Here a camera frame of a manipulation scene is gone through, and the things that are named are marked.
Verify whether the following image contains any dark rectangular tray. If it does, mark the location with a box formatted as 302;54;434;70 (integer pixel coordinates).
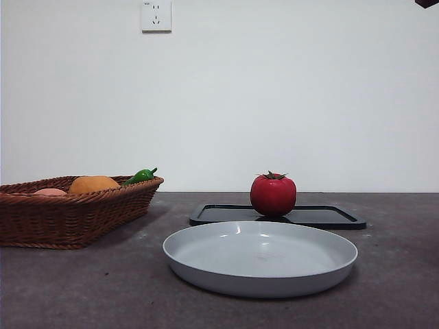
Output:
189;204;367;230

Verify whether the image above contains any green pepper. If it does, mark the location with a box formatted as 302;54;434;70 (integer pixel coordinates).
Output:
120;167;158;186

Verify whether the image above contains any red tomato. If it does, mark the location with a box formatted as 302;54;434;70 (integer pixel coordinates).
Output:
250;170;297;217

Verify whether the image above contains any pink peach fruit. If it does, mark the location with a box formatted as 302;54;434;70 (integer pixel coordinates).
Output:
33;187;68;197

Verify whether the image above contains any orange round fruit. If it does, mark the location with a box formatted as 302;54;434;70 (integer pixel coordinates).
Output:
68;175;121;195

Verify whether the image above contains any white wall socket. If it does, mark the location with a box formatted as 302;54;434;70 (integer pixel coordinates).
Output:
141;0;173;34

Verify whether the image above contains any pale grey round plate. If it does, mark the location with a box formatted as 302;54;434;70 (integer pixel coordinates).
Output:
163;220;359;298

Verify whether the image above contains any brown wicker basket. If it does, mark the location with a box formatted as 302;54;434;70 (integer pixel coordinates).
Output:
0;175;165;250

